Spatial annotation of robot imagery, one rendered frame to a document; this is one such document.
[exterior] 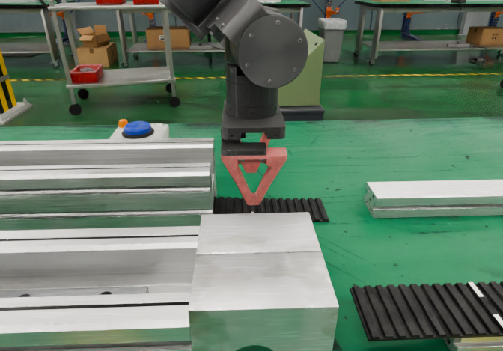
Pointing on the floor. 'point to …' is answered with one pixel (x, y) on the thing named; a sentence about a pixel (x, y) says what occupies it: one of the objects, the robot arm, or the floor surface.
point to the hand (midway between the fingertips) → (251, 181)
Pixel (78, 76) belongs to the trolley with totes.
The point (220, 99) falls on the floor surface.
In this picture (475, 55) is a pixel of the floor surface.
